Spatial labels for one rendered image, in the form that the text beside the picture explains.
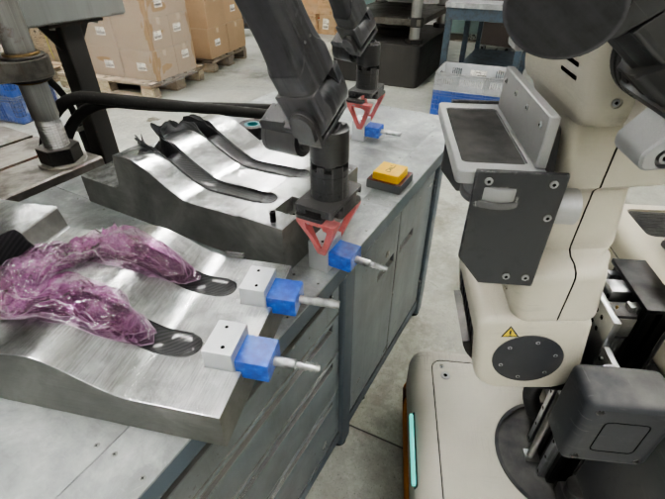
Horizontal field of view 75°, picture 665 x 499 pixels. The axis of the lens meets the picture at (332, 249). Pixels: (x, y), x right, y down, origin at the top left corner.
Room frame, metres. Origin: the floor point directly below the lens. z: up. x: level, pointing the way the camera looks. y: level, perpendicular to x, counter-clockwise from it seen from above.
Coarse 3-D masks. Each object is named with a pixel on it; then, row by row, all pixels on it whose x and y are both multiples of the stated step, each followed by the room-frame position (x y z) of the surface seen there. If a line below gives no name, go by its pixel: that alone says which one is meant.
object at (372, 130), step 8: (352, 120) 1.14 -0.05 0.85; (360, 120) 1.14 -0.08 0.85; (368, 120) 1.15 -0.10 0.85; (352, 128) 1.14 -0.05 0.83; (368, 128) 1.12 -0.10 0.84; (376, 128) 1.12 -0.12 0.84; (352, 136) 1.14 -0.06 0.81; (360, 136) 1.13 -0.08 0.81; (368, 136) 1.12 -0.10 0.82; (376, 136) 1.11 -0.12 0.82; (400, 136) 1.11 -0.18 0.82
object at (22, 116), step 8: (0, 96) 3.49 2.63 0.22; (0, 104) 3.50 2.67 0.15; (8, 104) 3.48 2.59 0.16; (16, 104) 3.46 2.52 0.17; (24, 104) 3.52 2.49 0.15; (0, 112) 3.53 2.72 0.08; (8, 112) 3.50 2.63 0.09; (16, 112) 3.46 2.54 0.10; (24, 112) 3.49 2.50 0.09; (0, 120) 3.53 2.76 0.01; (8, 120) 3.50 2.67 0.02; (16, 120) 3.48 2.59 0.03; (24, 120) 3.46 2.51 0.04; (32, 120) 3.53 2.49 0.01
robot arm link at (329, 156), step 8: (336, 128) 0.57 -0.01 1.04; (344, 128) 0.58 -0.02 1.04; (336, 136) 0.56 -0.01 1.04; (344, 136) 0.56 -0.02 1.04; (328, 144) 0.56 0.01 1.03; (336, 144) 0.56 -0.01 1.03; (344, 144) 0.56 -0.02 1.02; (312, 152) 0.57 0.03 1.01; (320, 152) 0.56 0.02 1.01; (328, 152) 0.56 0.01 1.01; (336, 152) 0.56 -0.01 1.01; (344, 152) 0.57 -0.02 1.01; (312, 160) 0.57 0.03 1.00; (320, 160) 0.56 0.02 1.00; (328, 160) 0.56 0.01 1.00; (336, 160) 0.56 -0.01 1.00; (344, 160) 0.57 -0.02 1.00; (328, 168) 0.56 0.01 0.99
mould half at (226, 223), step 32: (224, 128) 0.89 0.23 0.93; (128, 160) 0.72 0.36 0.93; (160, 160) 0.73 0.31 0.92; (224, 160) 0.79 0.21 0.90; (288, 160) 0.81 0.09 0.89; (96, 192) 0.78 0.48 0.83; (128, 192) 0.73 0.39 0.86; (160, 192) 0.68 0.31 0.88; (192, 192) 0.68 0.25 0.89; (288, 192) 0.67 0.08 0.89; (160, 224) 0.70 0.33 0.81; (192, 224) 0.65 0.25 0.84; (224, 224) 0.61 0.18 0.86; (256, 224) 0.58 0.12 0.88; (288, 224) 0.57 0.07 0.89; (256, 256) 0.58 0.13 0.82; (288, 256) 0.56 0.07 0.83
